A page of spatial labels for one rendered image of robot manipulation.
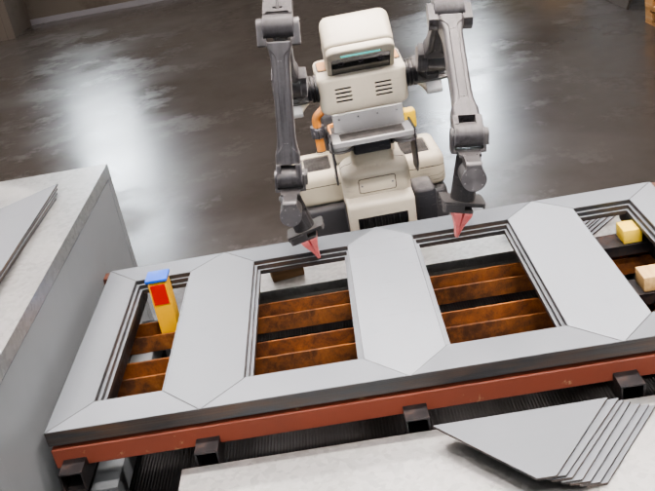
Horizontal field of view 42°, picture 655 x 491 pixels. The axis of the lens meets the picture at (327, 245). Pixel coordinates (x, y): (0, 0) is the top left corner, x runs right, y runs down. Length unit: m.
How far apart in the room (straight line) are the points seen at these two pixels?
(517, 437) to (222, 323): 0.79
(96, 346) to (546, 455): 1.10
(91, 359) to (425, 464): 0.85
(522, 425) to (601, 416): 0.15
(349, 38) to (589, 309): 1.09
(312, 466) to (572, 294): 0.71
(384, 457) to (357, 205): 1.17
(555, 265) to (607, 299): 0.20
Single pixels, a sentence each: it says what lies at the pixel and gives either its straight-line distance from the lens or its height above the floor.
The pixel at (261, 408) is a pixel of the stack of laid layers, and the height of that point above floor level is 0.83.
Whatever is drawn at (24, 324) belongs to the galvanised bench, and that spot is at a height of 1.03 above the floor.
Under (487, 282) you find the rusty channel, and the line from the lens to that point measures 2.34.
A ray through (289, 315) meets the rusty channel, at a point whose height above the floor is 0.72.
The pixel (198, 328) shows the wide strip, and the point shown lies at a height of 0.85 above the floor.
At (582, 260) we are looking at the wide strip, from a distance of 2.15.
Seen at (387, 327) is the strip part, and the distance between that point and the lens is 1.95.
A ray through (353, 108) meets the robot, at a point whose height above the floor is 1.10.
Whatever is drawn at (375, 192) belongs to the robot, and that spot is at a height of 0.81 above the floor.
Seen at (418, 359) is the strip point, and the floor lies 0.85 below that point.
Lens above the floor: 1.88
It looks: 26 degrees down
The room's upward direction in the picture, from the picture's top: 10 degrees counter-clockwise
